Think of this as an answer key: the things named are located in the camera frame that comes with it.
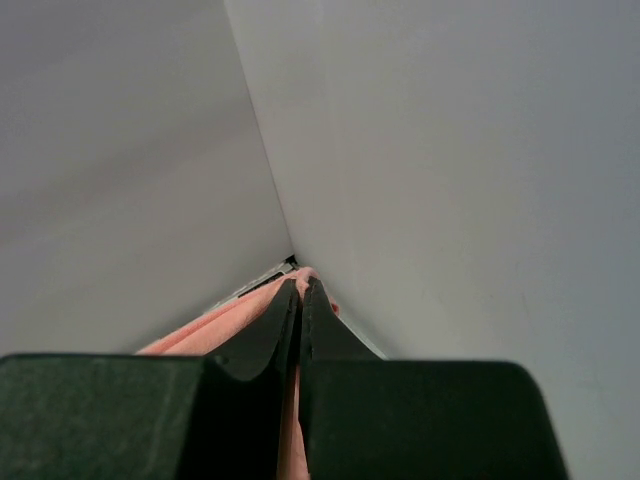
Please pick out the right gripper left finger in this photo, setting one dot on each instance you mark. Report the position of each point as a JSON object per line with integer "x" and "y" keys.
{"x": 80, "y": 416}

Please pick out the salmon pink t shirt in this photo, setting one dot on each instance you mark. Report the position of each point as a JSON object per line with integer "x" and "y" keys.
{"x": 235, "y": 325}

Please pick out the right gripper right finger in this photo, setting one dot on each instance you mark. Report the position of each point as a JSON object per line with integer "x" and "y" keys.
{"x": 363, "y": 417}

